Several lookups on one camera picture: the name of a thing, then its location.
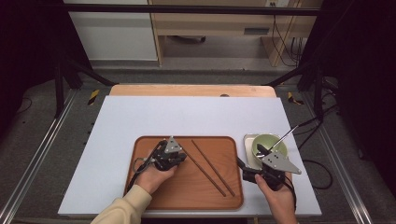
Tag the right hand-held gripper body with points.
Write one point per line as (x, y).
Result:
(278, 163)

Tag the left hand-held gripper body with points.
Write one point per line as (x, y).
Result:
(168, 152)

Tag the green bowl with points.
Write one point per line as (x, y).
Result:
(271, 140)

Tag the metal spoon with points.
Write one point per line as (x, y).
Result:
(285, 137)

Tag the brown wooden tray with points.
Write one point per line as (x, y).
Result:
(186, 193)

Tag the person's left hand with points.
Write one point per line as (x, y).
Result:
(154, 180)

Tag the person's right hand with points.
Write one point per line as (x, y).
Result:
(280, 200)

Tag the white board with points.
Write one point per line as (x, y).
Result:
(186, 118)

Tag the yellow black tape strip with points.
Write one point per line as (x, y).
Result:
(93, 97)
(292, 98)

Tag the light wooden table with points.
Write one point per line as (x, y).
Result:
(186, 90)

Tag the black metal stand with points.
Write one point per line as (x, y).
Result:
(317, 93)
(59, 87)

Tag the dark curtain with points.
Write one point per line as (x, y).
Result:
(28, 46)
(364, 77)

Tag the white cabinet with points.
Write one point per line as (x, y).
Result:
(115, 34)

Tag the light wooden desk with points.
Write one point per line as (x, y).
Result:
(211, 25)

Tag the aluminium floor rail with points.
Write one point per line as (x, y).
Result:
(339, 165)
(37, 155)

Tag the black horizontal frame bar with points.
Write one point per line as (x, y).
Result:
(186, 9)

